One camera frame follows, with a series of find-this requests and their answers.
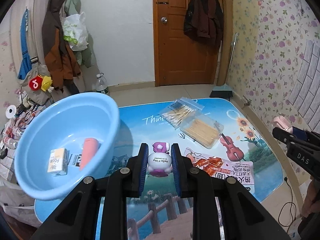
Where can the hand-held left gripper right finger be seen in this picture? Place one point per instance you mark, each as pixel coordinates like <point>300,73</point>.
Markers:
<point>176,172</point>

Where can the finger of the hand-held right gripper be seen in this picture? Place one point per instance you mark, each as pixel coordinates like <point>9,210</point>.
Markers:
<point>298,133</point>
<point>282,136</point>

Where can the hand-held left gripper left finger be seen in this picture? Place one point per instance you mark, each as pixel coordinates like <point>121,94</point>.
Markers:
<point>143,170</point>

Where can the small pink case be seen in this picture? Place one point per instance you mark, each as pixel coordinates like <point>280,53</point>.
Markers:
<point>280,122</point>

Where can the small white pink cat figure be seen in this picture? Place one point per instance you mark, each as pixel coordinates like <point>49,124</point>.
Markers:
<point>159,160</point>

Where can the clear box of toothpicks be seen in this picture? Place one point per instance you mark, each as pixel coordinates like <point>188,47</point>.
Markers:
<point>201,131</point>

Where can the white snack packet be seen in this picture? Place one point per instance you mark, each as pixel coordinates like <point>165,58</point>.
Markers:
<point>225,167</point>

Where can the pink cylindrical bottle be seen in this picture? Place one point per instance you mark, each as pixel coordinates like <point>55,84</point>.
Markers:
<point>88,152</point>

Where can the clear bag of cotton swabs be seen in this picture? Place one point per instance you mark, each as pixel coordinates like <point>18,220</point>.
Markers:
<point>175,113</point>

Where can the yellow white tissue pack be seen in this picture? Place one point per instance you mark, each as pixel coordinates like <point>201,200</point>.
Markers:
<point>57,161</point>

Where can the light blue plastic basin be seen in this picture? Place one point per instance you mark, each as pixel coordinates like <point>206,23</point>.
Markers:
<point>50,130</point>

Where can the grey shoulder bag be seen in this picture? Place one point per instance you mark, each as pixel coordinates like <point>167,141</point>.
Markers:
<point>33,71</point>

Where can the printed scenery desktop table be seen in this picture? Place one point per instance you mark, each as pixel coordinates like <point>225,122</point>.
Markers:
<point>215,110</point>

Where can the person's right hand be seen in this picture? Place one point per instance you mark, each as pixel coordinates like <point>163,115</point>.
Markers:
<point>312,200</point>

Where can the beige rolled mat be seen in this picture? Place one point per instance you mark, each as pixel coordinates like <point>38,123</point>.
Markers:
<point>225,62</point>

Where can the clear plastic water bottle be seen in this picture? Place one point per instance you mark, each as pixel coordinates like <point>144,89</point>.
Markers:
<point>102,86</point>

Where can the brown wooden door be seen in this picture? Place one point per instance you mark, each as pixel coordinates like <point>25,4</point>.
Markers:
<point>172,55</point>

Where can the white printed sack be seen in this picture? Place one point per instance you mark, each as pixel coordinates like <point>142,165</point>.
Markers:
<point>17,200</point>

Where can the yellow plush charm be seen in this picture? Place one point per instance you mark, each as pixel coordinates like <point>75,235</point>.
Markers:
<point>46,82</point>

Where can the pile of red white packets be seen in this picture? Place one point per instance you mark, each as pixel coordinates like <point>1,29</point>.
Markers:
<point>15,132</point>

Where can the red plush charm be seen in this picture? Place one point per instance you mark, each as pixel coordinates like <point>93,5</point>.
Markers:
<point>35,83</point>

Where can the dark brown hanging jacket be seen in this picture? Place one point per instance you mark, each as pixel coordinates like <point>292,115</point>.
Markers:
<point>200,17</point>

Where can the white tape roll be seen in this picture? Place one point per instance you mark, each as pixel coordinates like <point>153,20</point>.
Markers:
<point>11,111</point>

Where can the brown orange hooded jacket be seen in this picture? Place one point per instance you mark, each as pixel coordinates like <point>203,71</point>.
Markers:
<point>53,50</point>

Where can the metal door knob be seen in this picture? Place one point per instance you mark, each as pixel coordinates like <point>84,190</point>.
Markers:
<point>164,20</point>

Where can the white green plastic bag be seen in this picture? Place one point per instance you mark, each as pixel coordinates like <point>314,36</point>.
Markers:
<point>75,32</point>

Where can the metal door latch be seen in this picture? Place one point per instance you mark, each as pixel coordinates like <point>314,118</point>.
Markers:
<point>162,2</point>

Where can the pale green jacket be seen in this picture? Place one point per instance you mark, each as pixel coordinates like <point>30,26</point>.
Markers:
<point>72,1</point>

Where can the grey brick wall sticker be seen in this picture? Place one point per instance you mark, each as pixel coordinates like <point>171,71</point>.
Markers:
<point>305,87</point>

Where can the small wall valve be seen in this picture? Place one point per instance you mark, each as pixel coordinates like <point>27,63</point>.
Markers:
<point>247,103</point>

